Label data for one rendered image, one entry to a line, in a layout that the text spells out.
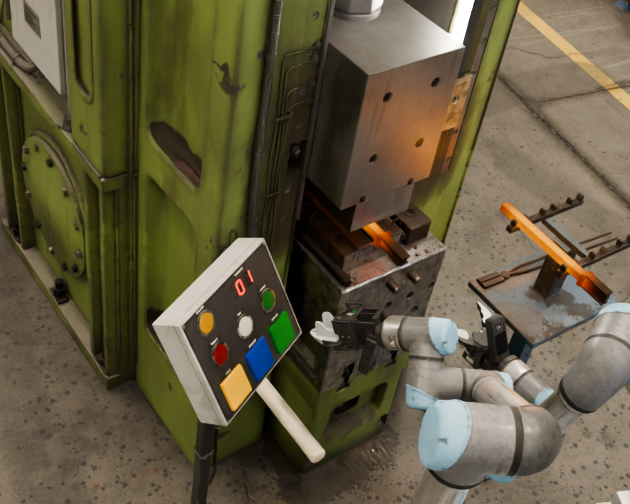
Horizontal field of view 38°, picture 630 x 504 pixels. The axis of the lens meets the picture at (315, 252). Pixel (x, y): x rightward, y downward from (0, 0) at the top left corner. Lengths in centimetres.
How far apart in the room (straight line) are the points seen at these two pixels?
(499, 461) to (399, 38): 108
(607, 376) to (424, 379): 37
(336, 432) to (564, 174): 214
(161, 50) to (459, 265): 201
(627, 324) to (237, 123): 95
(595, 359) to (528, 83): 352
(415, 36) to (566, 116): 298
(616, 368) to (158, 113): 133
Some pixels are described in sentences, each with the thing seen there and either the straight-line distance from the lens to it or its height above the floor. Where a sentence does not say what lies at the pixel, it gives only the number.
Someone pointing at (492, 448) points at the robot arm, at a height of 144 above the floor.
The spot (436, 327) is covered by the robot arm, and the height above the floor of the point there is 127.
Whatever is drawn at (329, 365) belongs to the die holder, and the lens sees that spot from 266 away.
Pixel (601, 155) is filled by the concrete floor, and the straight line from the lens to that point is 494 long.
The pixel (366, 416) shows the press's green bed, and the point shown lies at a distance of 314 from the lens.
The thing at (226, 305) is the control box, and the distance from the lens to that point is 202.
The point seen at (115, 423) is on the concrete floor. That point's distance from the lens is 323.
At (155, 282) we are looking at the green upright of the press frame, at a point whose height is 55.
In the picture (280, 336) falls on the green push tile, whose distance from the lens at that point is 216.
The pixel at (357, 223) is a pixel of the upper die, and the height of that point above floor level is 109.
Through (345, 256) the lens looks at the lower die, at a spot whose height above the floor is 98.
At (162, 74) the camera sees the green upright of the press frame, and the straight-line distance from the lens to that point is 241.
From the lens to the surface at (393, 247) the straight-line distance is 244.
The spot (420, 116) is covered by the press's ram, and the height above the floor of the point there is 139.
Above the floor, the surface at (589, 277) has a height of 96.
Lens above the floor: 263
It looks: 43 degrees down
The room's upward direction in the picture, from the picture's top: 11 degrees clockwise
